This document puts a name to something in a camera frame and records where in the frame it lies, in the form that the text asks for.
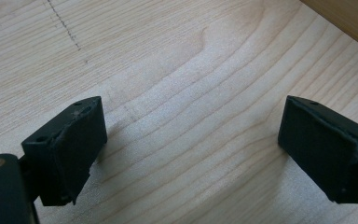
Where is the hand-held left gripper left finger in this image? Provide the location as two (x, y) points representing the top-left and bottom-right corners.
(21, 95), (108, 207)

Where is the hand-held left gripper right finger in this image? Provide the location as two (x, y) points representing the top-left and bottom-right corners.
(277, 94), (358, 204)

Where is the wooden tea box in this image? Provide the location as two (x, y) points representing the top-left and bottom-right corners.
(299, 0), (358, 56)

